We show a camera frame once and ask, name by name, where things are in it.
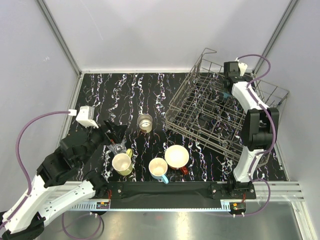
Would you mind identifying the clear drinking glass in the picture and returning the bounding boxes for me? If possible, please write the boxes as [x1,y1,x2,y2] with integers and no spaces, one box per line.
[108,143,127,155]

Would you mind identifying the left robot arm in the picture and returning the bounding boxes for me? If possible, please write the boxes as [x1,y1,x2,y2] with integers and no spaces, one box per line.
[0,120,128,240]

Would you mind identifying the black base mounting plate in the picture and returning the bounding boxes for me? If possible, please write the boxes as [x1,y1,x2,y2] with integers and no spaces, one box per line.
[108,181,257,212]

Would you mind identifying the left controller board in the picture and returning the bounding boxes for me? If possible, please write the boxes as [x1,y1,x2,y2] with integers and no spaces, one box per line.
[96,201,110,210]

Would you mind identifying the red mug white inside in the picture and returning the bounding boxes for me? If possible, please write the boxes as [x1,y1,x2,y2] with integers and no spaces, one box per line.
[164,145,190,175]

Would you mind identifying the grey wire dish rack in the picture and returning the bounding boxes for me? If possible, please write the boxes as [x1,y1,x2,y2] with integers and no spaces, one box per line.
[163,47,290,171]

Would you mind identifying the light blue mug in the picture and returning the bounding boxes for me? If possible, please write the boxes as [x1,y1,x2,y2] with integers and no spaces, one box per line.
[148,157,169,184]

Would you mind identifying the right controller board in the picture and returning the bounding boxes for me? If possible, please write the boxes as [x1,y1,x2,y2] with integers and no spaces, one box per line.
[230,202,247,214]

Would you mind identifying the blue butterfly mug orange inside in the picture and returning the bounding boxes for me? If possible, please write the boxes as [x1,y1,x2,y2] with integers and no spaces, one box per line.
[222,92,231,99]

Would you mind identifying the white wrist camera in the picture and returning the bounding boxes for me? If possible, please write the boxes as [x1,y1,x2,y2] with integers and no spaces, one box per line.
[235,58,248,77]
[68,105,99,129]

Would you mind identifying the controller board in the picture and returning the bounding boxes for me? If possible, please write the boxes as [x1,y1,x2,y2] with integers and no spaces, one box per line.
[96,201,110,210]
[230,202,247,214]

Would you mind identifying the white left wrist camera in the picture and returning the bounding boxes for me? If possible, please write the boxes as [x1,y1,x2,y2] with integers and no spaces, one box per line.
[68,105,99,129]

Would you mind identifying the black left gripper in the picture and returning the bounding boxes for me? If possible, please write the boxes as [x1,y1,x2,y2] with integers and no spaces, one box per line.
[77,118,128,167]

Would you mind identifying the yellow-green mug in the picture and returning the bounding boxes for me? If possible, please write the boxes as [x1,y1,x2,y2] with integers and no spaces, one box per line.
[112,148,133,176]

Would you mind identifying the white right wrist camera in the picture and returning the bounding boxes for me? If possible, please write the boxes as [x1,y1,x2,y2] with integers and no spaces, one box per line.
[235,58,248,77]

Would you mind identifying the beige cup with brown band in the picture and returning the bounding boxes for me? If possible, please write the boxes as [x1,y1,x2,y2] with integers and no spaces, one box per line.
[137,114,153,133]

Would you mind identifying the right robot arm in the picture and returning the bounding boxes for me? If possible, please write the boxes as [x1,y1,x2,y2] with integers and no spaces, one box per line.
[223,60,280,199]

